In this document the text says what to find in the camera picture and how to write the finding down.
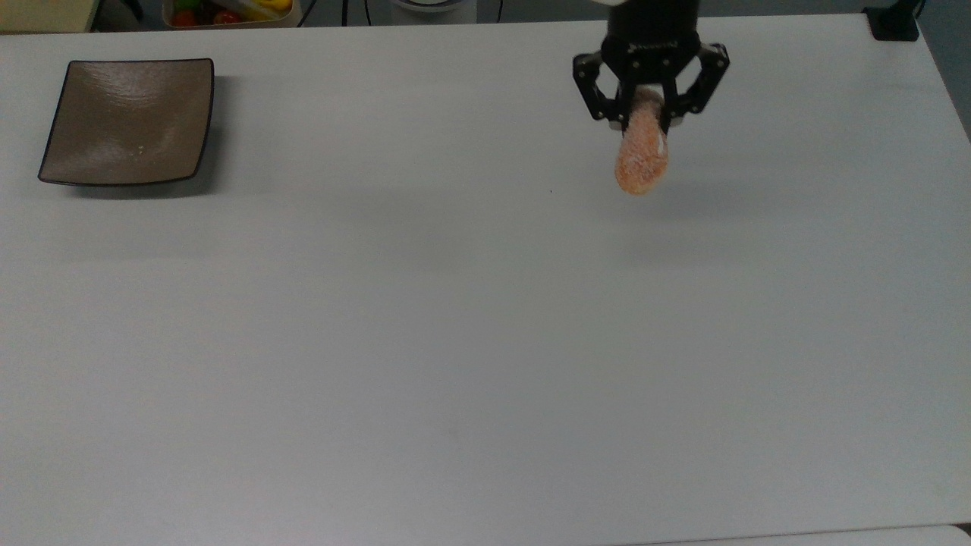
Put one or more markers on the orange sugared bread roll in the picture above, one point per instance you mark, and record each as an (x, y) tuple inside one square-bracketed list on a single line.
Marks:
[(642, 155)]

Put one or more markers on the box of toy fruit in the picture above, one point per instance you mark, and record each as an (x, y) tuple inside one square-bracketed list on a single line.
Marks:
[(227, 14)]

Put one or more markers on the light wooden board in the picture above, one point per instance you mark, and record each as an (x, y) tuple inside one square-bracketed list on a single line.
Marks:
[(45, 15)]

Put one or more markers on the brown square ceramic plate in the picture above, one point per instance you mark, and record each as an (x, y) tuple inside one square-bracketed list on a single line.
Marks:
[(129, 121)]

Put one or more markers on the black table clamp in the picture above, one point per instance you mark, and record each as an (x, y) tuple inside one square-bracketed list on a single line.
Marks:
[(894, 23)]

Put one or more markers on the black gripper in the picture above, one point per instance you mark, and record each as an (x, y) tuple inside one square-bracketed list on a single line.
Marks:
[(651, 38)]

